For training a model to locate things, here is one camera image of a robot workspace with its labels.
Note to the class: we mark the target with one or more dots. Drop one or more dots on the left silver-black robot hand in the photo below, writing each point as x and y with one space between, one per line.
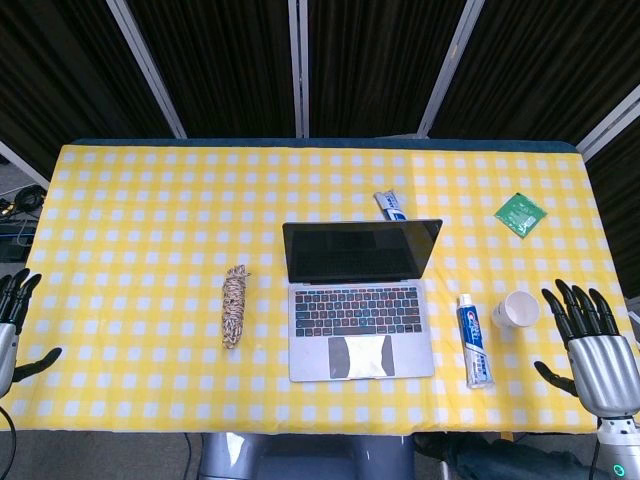
6 345

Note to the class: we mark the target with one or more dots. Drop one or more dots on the right silver-black robot hand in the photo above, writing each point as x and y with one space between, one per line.
600 365

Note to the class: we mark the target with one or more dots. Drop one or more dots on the silver-white laptop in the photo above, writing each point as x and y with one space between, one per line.
357 305

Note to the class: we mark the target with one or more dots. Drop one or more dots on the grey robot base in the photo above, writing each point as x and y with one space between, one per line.
305 457

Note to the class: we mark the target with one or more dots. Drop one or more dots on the white paper cup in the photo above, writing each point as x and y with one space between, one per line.
517 310

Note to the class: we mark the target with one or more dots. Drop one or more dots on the large blue-white toothpaste tube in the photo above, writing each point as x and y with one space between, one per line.
476 342

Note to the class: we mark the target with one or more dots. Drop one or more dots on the green foil packet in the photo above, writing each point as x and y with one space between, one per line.
521 214

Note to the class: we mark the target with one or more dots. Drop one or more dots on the yellow-white checkered tablecloth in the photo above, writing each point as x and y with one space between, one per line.
150 250

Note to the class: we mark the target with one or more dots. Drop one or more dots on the small blue-white toothpaste tube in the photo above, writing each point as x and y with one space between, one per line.
390 205

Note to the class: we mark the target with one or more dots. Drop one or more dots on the black folding screen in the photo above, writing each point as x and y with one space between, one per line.
225 65

